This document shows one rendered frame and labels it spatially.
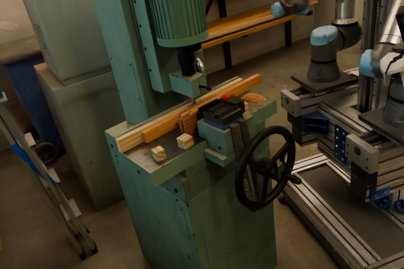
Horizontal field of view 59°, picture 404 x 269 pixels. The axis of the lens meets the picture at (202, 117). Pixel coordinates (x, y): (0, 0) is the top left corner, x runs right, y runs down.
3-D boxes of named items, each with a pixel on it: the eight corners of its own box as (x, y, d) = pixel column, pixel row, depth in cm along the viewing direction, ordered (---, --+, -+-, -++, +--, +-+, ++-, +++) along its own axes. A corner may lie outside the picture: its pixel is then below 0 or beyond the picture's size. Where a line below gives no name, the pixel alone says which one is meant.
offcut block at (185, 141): (186, 141, 120) (184, 132, 118) (194, 145, 117) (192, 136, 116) (178, 146, 117) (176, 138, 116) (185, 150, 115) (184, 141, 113)
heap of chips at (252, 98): (256, 105, 135) (256, 101, 135) (237, 99, 143) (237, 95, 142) (268, 98, 139) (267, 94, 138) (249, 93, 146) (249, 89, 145)
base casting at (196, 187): (186, 203, 120) (181, 182, 116) (107, 148, 161) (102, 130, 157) (270, 145, 144) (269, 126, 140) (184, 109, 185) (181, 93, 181)
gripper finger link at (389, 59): (386, 95, 69) (405, 78, 74) (385, 66, 67) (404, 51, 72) (371, 94, 72) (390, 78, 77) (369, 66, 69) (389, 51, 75)
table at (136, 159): (171, 203, 102) (167, 186, 99) (120, 164, 124) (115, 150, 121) (297, 118, 134) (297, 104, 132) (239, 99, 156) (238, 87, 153)
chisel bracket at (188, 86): (194, 102, 126) (190, 80, 122) (171, 93, 136) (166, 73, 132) (209, 95, 130) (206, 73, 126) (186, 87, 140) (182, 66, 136)
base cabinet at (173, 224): (212, 329, 153) (186, 205, 120) (142, 256, 194) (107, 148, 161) (278, 265, 177) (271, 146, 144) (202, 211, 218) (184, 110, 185)
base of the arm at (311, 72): (327, 68, 179) (327, 49, 174) (346, 77, 166) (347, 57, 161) (300, 75, 175) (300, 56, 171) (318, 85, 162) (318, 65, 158)
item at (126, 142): (121, 153, 119) (118, 140, 116) (118, 151, 120) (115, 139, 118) (243, 89, 151) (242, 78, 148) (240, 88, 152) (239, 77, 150)
